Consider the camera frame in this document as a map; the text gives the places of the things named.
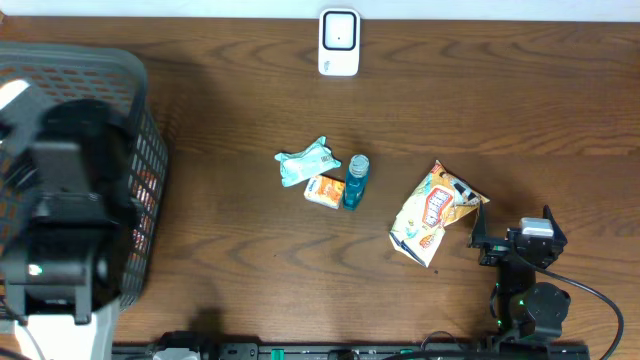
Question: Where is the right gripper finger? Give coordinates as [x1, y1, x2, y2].
[471, 202, 487, 239]
[543, 205, 567, 245]

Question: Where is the yellow snack package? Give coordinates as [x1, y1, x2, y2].
[389, 160, 489, 267]

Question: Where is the blue liquid bottle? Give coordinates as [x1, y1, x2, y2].
[343, 154, 370, 210]

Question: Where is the orange tissue pack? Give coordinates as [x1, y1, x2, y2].
[304, 175, 345, 209]

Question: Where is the teal wet wipes pack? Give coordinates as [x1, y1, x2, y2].
[274, 136, 342, 187]

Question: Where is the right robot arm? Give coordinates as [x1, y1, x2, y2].
[468, 206, 571, 351]

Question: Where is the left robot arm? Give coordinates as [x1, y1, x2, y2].
[1, 79, 168, 359]

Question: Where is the white barcode scanner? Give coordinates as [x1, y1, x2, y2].
[318, 8, 361, 77]

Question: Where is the grey plastic shopping basket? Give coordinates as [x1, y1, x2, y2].
[1, 42, 168, 325]

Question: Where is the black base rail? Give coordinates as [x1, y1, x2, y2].
[111, 340, 591, 360]

